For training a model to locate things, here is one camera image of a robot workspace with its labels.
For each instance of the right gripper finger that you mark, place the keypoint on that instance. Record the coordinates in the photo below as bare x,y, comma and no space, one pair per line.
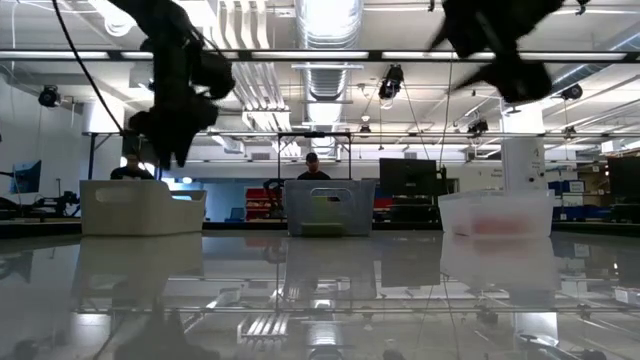
446,37
482,77

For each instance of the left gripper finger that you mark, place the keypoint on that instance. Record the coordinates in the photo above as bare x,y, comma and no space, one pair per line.
181,147
162,152

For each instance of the long orange block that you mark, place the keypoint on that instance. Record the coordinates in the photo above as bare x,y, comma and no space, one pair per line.
500,226

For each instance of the black background robot arm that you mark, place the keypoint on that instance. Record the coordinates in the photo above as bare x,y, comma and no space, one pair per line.
274,195
57,202

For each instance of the person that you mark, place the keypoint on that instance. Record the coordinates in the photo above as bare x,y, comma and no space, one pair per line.
313,172
131,171

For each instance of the black ceiling spotlight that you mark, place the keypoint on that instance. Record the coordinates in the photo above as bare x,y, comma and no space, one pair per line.
391,82
477,126
48,96
571,91

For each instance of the white plastic bin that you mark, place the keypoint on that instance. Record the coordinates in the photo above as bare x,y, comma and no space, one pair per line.
140,215

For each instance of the white pillar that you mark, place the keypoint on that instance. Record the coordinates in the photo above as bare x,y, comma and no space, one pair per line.
522,150

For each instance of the blue chair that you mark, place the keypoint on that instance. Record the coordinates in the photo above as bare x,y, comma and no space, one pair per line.
236,215

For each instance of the red storage bins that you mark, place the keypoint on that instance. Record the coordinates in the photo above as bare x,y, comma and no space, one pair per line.
254,200

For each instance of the black overhead crossbar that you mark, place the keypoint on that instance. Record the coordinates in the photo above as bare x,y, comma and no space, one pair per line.
245,55

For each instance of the black monitor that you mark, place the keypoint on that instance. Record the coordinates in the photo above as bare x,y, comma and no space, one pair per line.
410,176
625,180

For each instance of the blue-screen monitor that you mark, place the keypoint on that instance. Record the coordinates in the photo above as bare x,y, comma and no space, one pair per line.
26,176

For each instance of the clear plastic bin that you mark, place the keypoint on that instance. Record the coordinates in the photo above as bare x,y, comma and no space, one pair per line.
540,210

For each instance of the blue storage bins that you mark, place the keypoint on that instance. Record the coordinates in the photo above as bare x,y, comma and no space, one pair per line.
575,200

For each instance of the grey translucent plastic bin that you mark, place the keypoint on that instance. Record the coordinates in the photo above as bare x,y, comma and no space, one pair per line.
360,210

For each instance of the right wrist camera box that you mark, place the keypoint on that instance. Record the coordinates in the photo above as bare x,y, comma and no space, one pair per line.
522,82

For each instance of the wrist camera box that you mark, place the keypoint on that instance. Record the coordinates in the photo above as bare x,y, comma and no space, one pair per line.
522,82
214,75

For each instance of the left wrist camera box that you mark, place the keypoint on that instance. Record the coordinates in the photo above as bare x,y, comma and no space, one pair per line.
214,75

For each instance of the black gantry frame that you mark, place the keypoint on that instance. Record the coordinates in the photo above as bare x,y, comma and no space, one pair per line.
91,160
314,134

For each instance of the grey slanted ceiling duct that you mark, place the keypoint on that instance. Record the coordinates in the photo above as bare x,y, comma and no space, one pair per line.
595,70

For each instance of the silver round ceiling duct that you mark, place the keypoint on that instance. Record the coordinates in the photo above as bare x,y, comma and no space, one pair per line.
325,25

